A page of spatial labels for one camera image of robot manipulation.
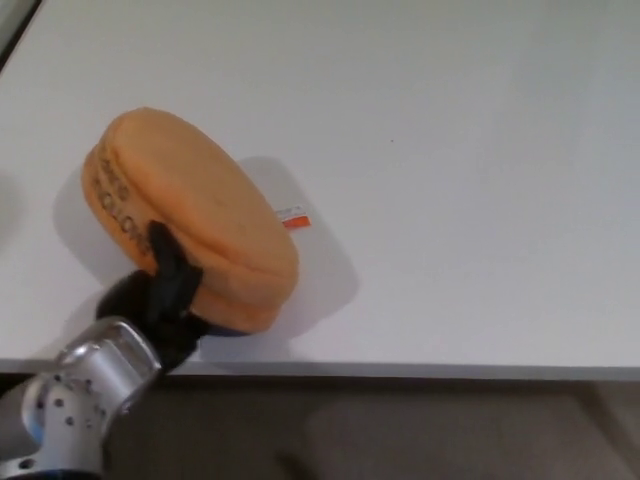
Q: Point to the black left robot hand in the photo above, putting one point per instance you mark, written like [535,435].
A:
[160,295]

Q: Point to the orange soft plush plate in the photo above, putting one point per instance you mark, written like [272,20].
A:
[200,210]

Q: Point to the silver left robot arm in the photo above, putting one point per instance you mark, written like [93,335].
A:
[65,405]

